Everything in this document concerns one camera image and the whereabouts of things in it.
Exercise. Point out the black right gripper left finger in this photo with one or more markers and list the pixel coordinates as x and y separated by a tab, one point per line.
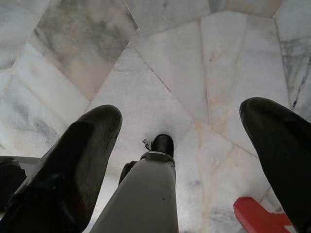
60	182

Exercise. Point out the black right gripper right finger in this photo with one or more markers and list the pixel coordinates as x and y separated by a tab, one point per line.
284	157

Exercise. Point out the red plastic stool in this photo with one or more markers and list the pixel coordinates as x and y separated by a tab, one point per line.
255	216

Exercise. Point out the grey robot right leg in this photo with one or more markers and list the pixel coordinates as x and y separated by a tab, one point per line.
141	194

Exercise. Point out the black robot right foot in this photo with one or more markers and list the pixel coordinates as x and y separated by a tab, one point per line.
162	145

